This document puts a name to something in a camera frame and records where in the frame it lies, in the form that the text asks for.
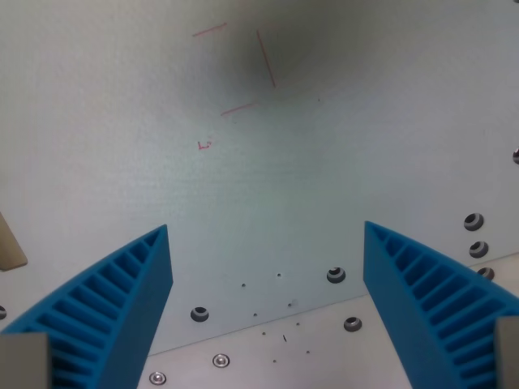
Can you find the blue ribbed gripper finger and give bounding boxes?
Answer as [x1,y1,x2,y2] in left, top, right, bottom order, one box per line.
[0,224,174,389]
[362,220,519,389]

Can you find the beige block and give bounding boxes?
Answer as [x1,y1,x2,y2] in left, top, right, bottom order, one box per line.
[0,210,28,272]

